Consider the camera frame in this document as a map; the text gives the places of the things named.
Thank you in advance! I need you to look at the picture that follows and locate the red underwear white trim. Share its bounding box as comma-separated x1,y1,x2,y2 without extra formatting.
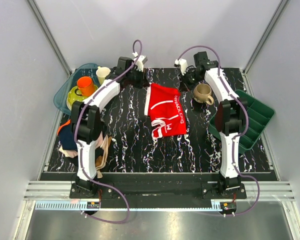
144,83,187,140

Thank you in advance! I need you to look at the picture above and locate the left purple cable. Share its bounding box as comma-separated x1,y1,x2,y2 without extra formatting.
73,39,143,223

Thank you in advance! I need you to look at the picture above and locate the pile of mixed clothes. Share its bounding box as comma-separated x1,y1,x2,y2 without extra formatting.
57,119,112,179

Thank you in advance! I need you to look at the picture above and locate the aluminium rail frame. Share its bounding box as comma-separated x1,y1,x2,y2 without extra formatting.
24,181,295,213

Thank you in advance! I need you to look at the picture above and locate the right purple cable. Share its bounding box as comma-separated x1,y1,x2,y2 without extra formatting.
177,45,261,217

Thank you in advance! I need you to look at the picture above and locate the orange mug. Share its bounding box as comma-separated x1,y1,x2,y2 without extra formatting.
76,76,95,97

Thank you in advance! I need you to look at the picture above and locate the cream yellow cup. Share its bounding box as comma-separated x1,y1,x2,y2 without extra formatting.
96,66,111,87

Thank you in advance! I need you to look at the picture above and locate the yellow green dotted plate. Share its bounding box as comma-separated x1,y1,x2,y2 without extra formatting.
66,84,98,110

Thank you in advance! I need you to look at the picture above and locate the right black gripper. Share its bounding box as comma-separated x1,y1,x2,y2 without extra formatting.
177,69,202,94

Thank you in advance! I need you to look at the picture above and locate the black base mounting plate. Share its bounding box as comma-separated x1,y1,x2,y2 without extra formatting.
38,171,278,210

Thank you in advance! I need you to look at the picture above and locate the purple cable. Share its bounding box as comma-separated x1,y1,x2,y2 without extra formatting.
73,39,143,223
177,45,261,217

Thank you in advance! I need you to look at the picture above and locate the teal transparent plastic basin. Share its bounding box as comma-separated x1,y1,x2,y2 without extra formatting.
53,62,116,115

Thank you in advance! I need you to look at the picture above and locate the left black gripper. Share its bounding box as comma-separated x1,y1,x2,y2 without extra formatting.
125,67,150,89

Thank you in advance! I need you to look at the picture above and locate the beige ceramic mug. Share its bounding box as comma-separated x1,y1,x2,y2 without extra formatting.
193,83,214,105

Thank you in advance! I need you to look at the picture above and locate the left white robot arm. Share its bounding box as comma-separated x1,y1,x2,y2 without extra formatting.
69,55,149,199

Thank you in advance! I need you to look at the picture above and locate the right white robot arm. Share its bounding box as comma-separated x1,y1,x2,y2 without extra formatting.
174,51,249,199

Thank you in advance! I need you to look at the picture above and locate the green divided organizer tray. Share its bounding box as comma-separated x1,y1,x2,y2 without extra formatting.
208,89,276,153

